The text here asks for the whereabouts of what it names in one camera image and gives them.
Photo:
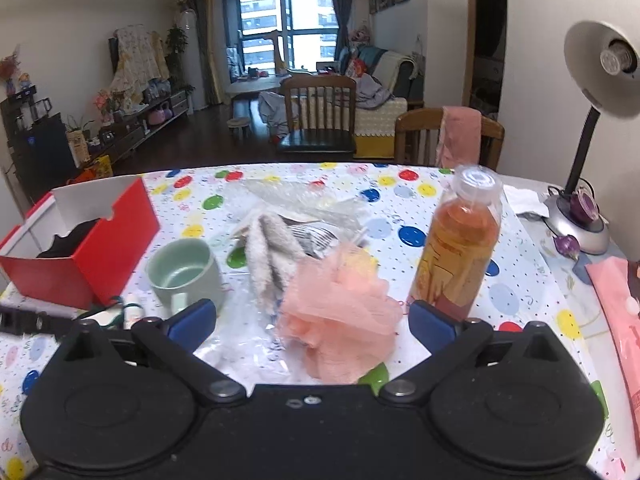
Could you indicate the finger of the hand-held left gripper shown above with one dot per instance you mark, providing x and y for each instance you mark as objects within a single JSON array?
[{"x": 30, "y": 321}]

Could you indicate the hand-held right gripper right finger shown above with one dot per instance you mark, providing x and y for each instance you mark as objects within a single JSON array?
[{"x": 430, "y": 324}]

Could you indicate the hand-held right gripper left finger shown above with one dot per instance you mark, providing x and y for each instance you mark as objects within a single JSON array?
[{"x": 192, "y": 322}]

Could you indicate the white towel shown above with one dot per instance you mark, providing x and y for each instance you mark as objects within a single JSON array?
[{"x": 260, "y": 265}]

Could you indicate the pink cloth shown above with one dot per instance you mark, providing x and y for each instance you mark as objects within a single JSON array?
[{"x": 340, "y": 310}]

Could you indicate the red cardboard box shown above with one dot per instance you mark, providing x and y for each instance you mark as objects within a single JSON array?
[{"x": 120, "y": 240}]

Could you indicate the white fluffy sock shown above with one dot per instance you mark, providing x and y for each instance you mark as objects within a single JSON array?
[{"x": 289, "y": 240}]

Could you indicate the clear plastic bag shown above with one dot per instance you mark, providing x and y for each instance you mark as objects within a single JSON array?
[{"x": 300, "y": 197}]

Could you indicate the pale green mug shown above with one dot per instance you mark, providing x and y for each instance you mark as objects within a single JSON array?
[{"x": 200, "y": 280}]

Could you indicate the orange drink bottle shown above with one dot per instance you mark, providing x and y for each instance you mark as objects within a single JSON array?
[{"x": 455, "y": 240}]

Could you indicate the dark cloth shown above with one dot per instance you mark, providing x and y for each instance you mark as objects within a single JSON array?
[{"x": 70, "y": 242}]

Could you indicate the striped plastic packet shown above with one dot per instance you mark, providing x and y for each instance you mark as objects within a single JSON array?
[{"x": 320, "y": 237}]

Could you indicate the white tissue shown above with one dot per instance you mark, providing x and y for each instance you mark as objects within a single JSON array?
[{"x": 522, "y": 202}]

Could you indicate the small purple ornament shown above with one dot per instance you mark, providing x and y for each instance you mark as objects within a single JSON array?
[{"x": 566, "y": 245}]

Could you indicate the yellow bag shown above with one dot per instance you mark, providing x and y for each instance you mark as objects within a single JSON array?
[{"x": 100, "y": 166}]

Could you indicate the black cabinet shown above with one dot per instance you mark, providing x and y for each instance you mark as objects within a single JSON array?
[{"x": 40, "y": 150}]

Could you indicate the pink packet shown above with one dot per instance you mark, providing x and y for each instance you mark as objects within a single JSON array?
[{"x": 617, "y": 310}]

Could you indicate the pink towel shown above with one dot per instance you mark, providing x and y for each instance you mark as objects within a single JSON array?
[{"x": 460, "y": 135}]

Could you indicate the purple tape roll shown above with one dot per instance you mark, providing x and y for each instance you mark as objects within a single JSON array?
[{"x": 585, "y": 205}]

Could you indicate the long tv cabinet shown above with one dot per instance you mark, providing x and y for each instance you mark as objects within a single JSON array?
[{"x": 130, "y": 135}]

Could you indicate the small round stool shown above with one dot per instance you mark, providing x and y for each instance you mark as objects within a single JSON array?
[{"x": 239, "y": 122}]

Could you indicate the pink toy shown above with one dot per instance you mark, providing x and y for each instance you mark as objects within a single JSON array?
[{"x": 160, "y": 115}]

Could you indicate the dark-seat wooden chair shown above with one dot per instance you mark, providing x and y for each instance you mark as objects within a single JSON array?
[{"x": 317, "y": 142}]

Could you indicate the sofa with cream covers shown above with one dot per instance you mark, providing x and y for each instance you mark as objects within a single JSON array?
[{"x": 385, "y": 110}]

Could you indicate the pink potted flowers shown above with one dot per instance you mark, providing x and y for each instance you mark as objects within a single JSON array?
[{"x": 105, "y": 102}]

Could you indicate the lavender cloth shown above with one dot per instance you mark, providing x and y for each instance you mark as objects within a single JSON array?
[{"x": 375, "y": 92}]

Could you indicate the tall white air conditioner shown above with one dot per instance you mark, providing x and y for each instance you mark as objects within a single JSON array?
[{"x": 189, "y": 70}]

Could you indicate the red dried flowers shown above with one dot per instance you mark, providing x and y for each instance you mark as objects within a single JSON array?
[{"x": 10, "y": 67}]

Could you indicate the cream throw blanket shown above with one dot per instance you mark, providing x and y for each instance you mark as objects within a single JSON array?
[{"x": 395, "y": 70}]

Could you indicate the grey curtain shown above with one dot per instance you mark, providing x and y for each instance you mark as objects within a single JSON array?
[
  {"x": 207, "y": 60},
  {"x": 342, "y": 10}
]

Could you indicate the red cushion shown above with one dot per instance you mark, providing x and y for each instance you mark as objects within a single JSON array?
[{"x": 356, "y": 67}]

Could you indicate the floral cloth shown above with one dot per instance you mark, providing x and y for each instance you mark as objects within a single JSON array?
[{"x": 135, "y": 60}]

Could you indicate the green potted plant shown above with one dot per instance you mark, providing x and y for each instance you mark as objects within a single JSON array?
[{"x": 175, "y": 45}]

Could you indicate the pink flower bouquet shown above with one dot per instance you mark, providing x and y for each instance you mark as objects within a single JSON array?
[{"x": 359, "y": 36}]

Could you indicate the silver desk lamp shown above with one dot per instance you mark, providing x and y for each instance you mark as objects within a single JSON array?
[{"x": 585, "y": 60}]

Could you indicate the large window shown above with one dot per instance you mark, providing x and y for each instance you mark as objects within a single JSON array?
[{"x": 260, "y": 10}]

